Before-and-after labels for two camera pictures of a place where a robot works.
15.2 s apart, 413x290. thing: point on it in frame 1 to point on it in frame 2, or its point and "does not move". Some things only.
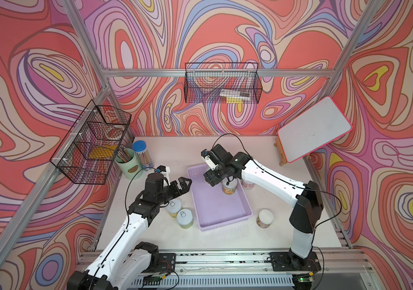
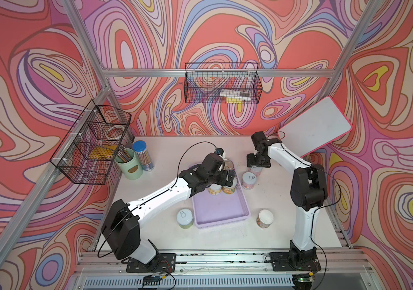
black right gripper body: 222,167 to 265,161
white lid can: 264,219 does not move
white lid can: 174,206 to 215,189
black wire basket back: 223,83 does not move
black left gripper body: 163,197 to 210,179
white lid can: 230,188 does not move
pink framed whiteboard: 317,127 does not move
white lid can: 185,218 does not move
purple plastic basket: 214,208 does not move
